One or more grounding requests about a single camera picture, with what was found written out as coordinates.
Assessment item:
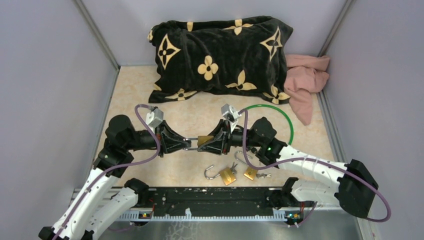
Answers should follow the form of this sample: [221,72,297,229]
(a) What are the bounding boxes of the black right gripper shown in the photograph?
[197,119,263,155]

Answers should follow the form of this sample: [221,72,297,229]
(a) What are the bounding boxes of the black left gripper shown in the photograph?
[124,119,192,158]

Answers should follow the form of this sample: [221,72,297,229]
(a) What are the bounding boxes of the brass padlock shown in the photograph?
[203,165,237,186]
[187,135,212,151]
[234,150,258,181]

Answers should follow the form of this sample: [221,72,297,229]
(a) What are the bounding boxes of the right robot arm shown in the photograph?
[197,117,379,219]

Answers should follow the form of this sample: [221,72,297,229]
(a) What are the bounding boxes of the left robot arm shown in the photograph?
[38,112,192,240]

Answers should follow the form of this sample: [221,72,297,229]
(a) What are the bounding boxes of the keys of left padlock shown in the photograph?
[230,162,238,175]

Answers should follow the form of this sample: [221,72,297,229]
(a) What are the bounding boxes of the keys of padlock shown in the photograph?
[256,173,272,179]
[230,162,238,175]

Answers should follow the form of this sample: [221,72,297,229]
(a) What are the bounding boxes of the keys of right padlock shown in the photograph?
[256,173,272,179]

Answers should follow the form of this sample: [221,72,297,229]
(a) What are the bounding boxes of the black floral plush blanket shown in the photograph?
[147,16,293,105]

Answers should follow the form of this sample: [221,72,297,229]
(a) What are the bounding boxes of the pink cloth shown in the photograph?
[283,54,331,126]

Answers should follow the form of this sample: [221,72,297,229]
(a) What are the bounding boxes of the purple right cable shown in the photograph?
[238,109,392,223]

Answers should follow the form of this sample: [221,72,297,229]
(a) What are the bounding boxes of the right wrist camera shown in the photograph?
[221,103,241,133]

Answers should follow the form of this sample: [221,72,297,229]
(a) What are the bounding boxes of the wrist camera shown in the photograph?
[146,108,164,129]
[221,103,241,133]

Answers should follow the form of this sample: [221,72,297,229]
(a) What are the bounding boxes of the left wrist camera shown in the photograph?
[146,108,164,129]

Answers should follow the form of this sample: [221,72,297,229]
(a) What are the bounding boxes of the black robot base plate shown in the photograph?
[120,186,315,225]

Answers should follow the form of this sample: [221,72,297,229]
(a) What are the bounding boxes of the green cable lock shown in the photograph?
[238,103,295,146]

